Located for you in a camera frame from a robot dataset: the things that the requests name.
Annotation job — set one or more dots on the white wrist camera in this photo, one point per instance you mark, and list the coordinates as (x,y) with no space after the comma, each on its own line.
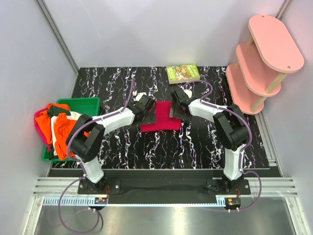
(188,92)
(137,96)

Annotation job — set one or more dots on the dark green t shirt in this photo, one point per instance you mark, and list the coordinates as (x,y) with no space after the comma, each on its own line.
(54,111)

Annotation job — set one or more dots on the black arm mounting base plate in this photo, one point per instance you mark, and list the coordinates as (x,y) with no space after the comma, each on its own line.
(209,181)

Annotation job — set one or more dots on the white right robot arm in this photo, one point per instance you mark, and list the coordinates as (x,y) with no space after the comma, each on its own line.
(231,126)

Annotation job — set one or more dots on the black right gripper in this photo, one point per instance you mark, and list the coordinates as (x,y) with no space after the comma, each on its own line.
(173,109)

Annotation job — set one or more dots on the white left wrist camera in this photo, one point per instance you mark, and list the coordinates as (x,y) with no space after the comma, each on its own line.
(137,96)

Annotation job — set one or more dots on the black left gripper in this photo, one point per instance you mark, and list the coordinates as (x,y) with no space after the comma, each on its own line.
(150,118)

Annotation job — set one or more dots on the aluminium frame rail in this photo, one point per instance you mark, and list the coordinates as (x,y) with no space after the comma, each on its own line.
(56,33)

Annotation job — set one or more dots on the orange t shirt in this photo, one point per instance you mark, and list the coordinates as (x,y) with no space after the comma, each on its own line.
(54,123)

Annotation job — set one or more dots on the pink t shirt in bin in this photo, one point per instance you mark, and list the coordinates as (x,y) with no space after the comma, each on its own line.
(42,126)

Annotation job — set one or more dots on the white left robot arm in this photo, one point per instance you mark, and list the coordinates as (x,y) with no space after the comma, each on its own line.
(85,139)

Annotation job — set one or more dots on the pink three tier shelf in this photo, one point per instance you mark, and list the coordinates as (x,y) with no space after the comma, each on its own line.
(263,62)

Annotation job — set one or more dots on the green paperback book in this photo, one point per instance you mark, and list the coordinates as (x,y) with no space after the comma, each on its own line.
(182,73)

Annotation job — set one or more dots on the crimson red t shirt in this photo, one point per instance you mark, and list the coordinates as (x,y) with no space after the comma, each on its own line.
(163,120)

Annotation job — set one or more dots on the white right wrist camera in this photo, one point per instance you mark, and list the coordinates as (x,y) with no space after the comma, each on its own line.
(188,92)

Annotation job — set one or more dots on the green plastic bin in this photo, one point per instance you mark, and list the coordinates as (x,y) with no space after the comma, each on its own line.
(84,105)

